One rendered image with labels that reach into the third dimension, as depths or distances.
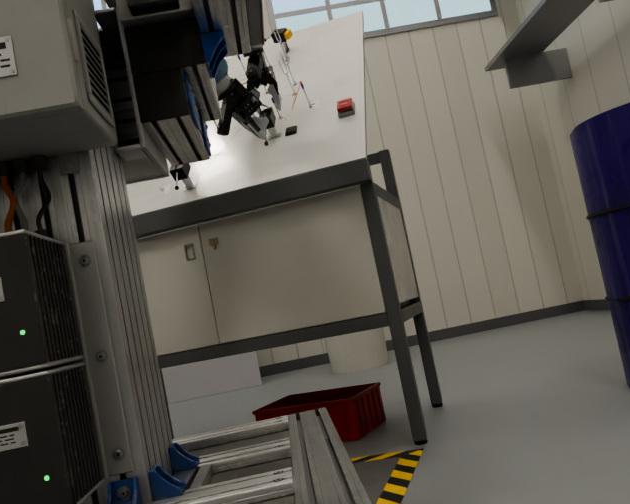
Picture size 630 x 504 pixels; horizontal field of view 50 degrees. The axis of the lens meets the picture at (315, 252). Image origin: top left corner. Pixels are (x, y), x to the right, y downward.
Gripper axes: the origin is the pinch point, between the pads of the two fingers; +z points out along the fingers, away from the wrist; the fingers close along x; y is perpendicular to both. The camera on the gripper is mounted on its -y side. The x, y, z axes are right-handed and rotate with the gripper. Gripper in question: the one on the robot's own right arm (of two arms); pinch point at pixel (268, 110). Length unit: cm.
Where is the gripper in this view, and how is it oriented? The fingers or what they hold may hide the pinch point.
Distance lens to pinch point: 233.8
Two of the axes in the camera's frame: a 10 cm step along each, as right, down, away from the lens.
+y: 1.8, -3.3, 9.2
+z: 2.7, 9.2, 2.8
